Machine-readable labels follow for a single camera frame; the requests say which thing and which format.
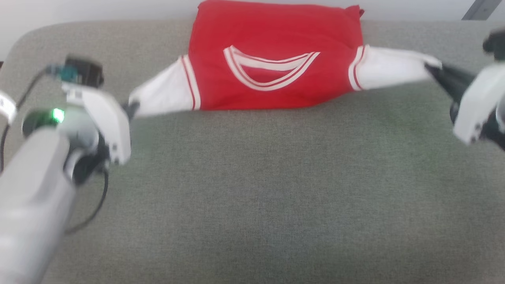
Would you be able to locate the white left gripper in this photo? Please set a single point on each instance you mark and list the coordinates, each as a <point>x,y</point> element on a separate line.
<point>106,118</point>

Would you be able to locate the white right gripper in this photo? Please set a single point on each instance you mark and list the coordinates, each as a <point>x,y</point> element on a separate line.
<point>477,102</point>

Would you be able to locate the red and white jersey garment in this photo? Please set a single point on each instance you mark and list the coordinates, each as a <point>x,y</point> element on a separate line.
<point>276,59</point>

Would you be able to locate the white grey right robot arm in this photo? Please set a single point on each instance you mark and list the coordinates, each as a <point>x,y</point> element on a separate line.
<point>499,122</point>

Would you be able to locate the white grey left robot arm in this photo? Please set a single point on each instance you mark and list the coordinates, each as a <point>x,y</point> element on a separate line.
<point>31,197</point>

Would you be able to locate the dark grey slanted pole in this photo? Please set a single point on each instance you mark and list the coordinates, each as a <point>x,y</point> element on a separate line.
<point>481,8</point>

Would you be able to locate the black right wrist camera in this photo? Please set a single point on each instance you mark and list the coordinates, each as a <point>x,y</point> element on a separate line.
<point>496,43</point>

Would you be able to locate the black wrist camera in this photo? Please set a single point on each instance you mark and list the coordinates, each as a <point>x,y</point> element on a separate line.
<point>85,71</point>
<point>496,43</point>

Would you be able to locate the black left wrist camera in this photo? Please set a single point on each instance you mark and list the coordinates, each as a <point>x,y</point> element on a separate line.
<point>85,71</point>

